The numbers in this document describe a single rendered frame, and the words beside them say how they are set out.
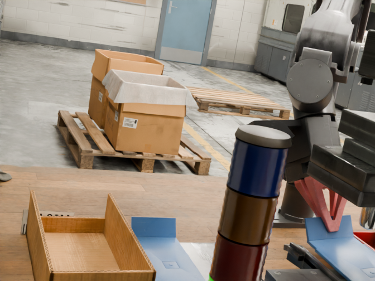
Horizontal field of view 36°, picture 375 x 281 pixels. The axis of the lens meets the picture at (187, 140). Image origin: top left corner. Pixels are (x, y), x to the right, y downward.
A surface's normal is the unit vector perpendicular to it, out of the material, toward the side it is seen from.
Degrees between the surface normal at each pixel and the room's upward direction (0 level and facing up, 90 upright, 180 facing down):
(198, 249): 0
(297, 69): 70
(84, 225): 90
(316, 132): 62
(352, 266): 6
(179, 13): 90
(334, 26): 24
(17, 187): 0
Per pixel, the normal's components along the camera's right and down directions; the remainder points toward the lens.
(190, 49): 0.27, 0.27
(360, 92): -0.95, -0.09
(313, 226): 0.33, -0.22
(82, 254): 0.16, -0.96
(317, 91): -0.23, -0.17
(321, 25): 0.03, -0.80
